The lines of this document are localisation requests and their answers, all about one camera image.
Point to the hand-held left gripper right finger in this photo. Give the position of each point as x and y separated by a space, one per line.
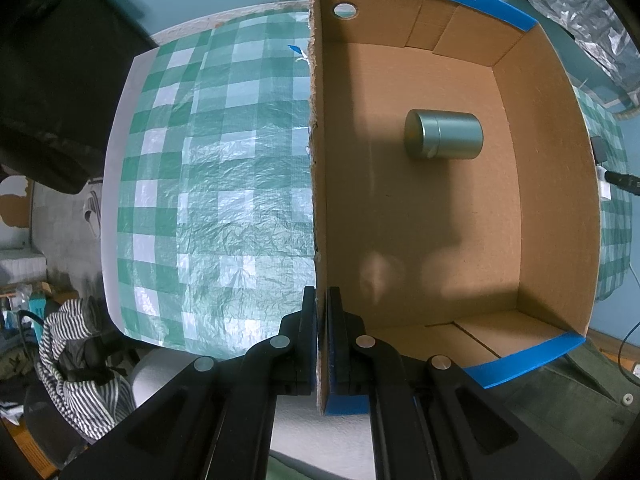
334 350

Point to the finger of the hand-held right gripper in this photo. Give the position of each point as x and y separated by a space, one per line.
622 179

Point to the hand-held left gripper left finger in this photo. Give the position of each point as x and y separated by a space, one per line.
311 345

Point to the brown cardboard box blue rim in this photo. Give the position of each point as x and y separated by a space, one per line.
450 240

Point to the dark grey cube charger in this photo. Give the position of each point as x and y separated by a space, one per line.
598 149

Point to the silver foil bag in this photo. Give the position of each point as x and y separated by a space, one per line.
580 10

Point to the green metal tin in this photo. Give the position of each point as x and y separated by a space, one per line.
447 135

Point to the green checkered tablecloth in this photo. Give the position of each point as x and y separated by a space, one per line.
225 185

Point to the striped cloth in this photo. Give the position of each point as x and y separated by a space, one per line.
95 400

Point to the white slipper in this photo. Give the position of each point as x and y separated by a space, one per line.
92 215

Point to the teal box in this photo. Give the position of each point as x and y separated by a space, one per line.
37 304

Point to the black bag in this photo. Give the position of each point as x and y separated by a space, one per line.
65 85

